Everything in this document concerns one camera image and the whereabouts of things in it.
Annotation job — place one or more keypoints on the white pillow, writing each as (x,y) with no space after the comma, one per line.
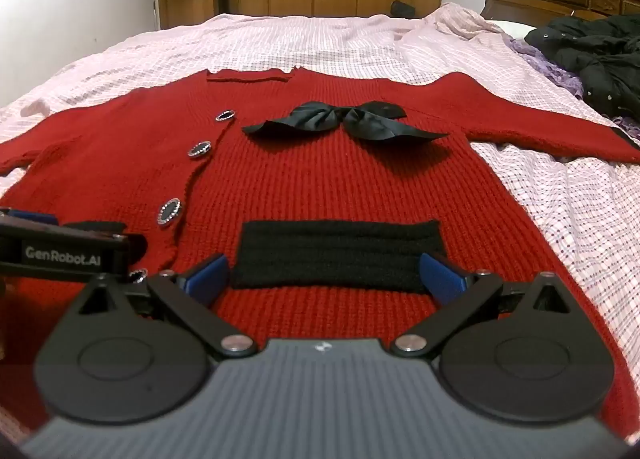
(517,28)

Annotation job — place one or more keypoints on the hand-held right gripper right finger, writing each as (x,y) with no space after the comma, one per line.
(441,279)

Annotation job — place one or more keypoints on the purple lace cloth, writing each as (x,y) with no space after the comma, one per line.
(560,70)

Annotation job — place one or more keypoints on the black jacket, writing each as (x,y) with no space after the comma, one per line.
(590,54)

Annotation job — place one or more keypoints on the small black bag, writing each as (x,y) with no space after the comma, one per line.
(402,9)

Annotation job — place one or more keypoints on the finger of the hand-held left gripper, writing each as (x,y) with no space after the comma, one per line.
(31,216)

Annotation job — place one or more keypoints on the red knit sweater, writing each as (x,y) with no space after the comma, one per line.
(325,179)

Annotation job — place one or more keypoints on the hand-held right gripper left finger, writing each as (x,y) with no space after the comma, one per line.
(207,280)

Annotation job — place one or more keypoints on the pink checked bed sheet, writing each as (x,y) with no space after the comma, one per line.
(300,46)

